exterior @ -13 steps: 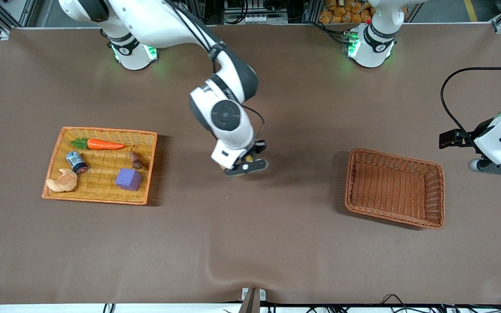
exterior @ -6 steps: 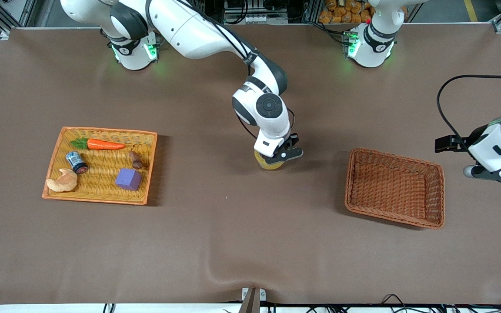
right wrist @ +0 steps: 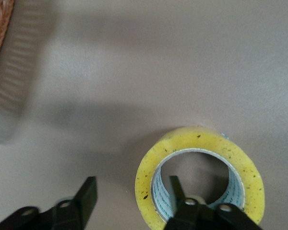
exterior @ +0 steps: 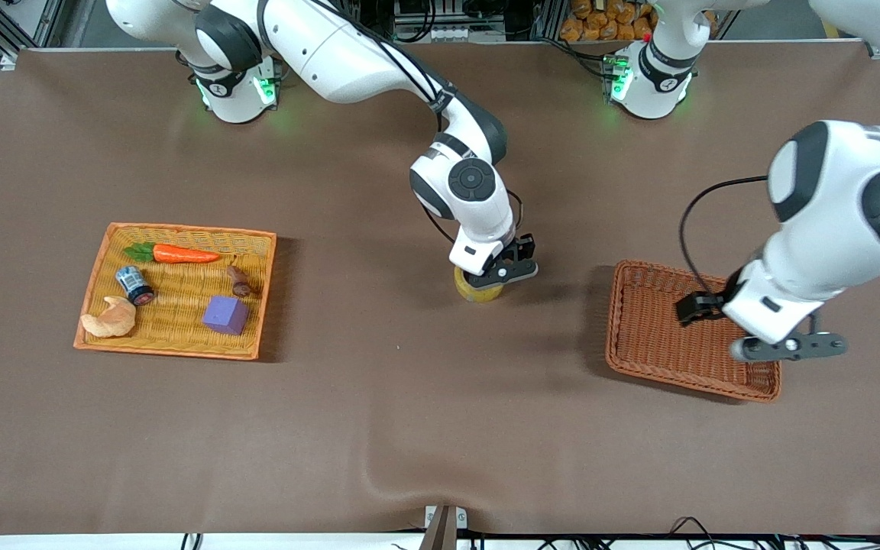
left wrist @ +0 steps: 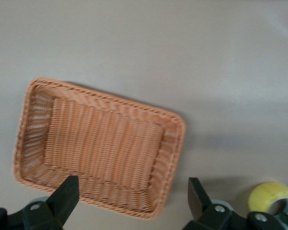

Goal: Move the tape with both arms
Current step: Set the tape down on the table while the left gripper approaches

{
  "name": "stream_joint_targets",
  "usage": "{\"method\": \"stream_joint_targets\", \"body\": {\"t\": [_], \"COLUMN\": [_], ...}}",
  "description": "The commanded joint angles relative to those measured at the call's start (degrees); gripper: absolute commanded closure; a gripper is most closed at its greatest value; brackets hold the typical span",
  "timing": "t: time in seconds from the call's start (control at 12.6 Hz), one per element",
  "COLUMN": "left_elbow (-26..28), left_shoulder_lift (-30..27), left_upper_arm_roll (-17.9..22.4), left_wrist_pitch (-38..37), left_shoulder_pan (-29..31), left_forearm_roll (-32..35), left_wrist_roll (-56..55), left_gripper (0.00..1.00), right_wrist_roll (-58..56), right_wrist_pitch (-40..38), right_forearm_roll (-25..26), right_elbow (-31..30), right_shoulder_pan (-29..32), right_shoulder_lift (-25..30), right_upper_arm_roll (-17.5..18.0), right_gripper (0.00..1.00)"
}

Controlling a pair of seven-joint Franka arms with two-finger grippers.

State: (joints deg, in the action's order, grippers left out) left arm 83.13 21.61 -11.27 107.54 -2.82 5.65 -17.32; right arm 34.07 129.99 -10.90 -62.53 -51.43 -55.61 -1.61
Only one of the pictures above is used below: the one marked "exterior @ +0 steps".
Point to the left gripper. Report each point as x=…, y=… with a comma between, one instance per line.
x=729, y=295

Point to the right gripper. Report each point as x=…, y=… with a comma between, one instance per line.
x=523, y=248

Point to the yellowish clear tape roll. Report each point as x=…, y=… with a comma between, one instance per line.
x=478, y=294

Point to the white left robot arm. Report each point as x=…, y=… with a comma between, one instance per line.
x=829, y=191

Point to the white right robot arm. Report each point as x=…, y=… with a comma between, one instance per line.
x=348, y=61

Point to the brown wicker basket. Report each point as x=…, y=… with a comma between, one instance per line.
x=654, y=336

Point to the small white power strip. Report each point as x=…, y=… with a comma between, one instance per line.
x=448, y=33

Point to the pile of orange snacks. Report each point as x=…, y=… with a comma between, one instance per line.
x=600, y=19

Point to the black electronics box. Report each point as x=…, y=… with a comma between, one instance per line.
x=417, y=9

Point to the brown toy root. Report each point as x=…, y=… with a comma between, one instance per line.
x=240, y=283

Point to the purple foam cube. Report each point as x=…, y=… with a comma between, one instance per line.
x=224, y=315

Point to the orange toy carrot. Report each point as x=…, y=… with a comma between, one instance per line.
x=180, y=253

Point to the yellow wicker tray orange rim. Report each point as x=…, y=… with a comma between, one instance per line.
x=180, y=342

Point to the small blue labelled jar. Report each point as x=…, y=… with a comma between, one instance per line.
x=134, y=284

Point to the toy croissant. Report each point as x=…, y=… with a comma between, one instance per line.
x=111, y=321

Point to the metal camera stand bracket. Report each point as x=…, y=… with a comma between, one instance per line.
x=444, y=527

